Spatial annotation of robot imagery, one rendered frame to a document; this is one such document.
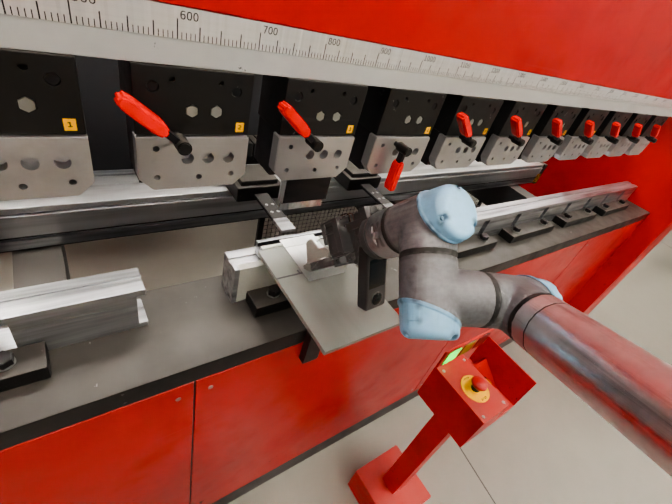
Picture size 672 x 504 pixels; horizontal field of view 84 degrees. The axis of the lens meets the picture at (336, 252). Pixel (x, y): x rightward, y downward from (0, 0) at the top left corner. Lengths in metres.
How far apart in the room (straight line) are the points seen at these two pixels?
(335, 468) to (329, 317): 1.05
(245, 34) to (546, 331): 0.50
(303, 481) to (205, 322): 0.95
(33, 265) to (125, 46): 0.55
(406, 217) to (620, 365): 0.26
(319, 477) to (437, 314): 1.23
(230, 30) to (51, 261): 0.61
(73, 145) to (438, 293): 0.46
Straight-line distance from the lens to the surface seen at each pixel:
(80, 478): 0.92
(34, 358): 0.75
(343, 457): 1.67
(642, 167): 2.63
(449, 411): 1.02
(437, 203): 0.46
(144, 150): 0.55
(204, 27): 0.53
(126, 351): 0.76
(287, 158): 0.63
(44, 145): 0.54
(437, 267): 0.46
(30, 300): 0.74
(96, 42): 0.51
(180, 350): 0.75
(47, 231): 0.94
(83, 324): 0.75
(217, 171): 0.59
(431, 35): 0.73
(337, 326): 0.66
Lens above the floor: 1.48
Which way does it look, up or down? 37 degrees down
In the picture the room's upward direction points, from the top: 18 degrees clockwise
